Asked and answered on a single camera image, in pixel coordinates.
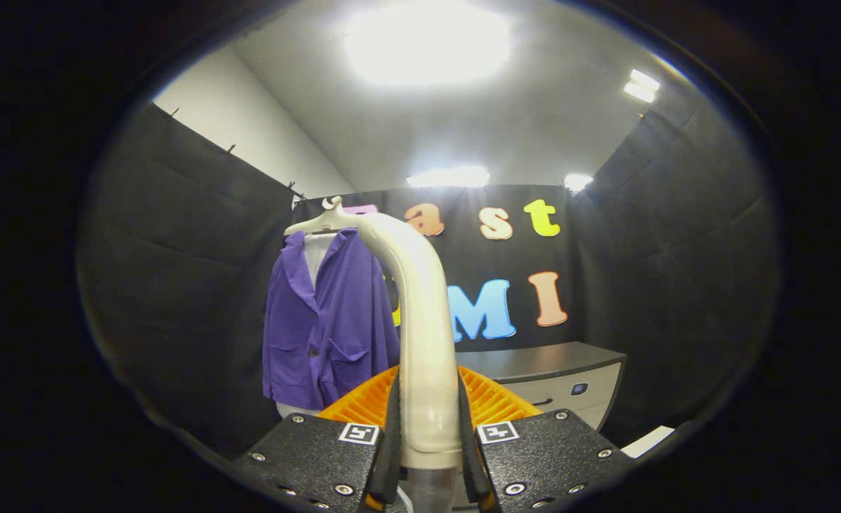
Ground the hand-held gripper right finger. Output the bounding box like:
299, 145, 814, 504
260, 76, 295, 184
457, 365, 634, 513

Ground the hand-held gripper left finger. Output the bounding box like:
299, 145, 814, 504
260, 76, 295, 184
231, 366, 402, 513

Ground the white garment steamer head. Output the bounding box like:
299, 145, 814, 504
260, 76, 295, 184
352, 210, 464, 471

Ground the purple corduroy jacket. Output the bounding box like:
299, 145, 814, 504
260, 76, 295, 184
262, 228, 401, 412

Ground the cream plastic clothes hanger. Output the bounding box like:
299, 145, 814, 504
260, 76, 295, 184
283, 196, 364, 237

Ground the grey cabinet with dark top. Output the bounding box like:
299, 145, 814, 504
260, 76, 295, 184
454, 341, 627, 432

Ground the long ceiling light strip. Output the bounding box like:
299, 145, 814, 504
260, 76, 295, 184
406, 167, 491, 189

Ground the small double ceiling light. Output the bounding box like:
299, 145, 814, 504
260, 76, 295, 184
623, 68, 662, 103

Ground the large ceiling light panel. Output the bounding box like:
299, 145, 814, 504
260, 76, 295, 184
344, 2, 511, 87

